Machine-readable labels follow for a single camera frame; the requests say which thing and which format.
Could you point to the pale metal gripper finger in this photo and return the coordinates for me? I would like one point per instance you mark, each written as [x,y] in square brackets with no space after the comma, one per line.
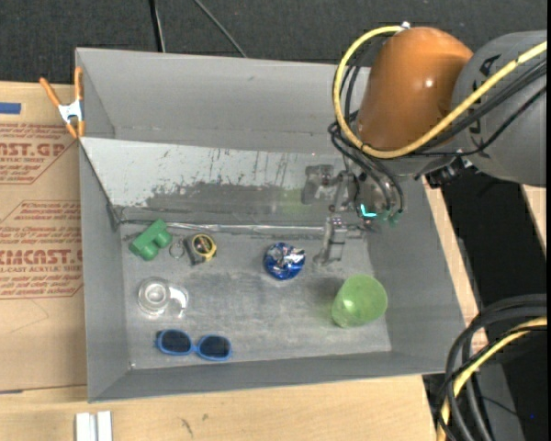
[325,246]
[339,242]

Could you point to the blue crumpled foil wrapper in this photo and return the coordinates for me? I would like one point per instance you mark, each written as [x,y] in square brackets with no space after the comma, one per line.
[283,261]

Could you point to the green plastic cup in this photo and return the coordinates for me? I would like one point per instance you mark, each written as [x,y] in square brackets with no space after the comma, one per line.
[360,301]

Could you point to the grey metal bin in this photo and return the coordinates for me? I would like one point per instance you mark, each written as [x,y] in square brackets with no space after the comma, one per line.
[239,301]

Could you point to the yellow and black tape measure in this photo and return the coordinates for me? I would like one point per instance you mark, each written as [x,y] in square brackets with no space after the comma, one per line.
[202,247]

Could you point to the blue sunglasses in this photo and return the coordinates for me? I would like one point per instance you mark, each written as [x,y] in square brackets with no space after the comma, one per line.
[197,345]

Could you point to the clear glass container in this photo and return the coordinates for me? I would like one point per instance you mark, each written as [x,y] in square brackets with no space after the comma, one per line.
[158,297]

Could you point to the green plastic toy block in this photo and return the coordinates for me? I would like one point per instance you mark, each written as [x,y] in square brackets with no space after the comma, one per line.
[149,240]

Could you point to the brown cardboard board red print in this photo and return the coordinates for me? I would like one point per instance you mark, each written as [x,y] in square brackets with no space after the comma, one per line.
[32,228]

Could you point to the black cylinder on white bracket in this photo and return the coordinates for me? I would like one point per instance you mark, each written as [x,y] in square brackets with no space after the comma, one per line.
[445,172]

